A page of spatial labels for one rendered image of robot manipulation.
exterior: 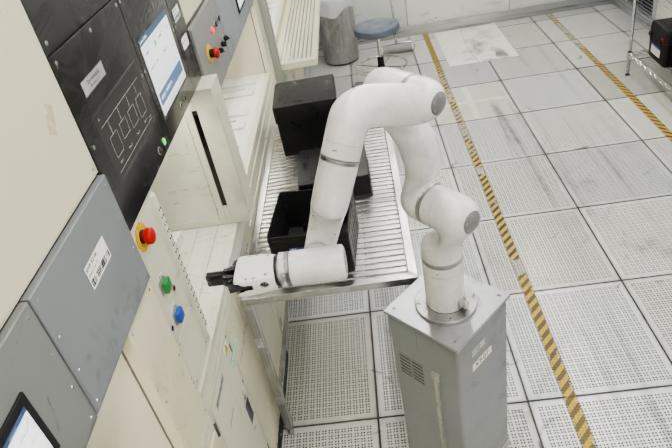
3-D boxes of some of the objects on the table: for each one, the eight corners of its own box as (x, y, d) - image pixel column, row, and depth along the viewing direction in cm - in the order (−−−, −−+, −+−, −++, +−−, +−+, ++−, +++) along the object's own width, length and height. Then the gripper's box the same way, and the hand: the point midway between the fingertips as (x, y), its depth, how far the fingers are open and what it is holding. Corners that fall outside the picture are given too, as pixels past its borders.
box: (344, 147, 276) (335, 98, 262) (283, 157, 278) (271, 108, 264) (341, 120, 300) (333, 73, 286) (285, 129, 302) (274, 83, 288)
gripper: (281, 238, 145) (208, 248, 147) (276, 279, 133) (196, 289, 135) (287, 261, 150) (216, 271, 151) (283, 303, 137) (206, 313, 139)
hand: (215, 278), depth 143 cm, fingers closed
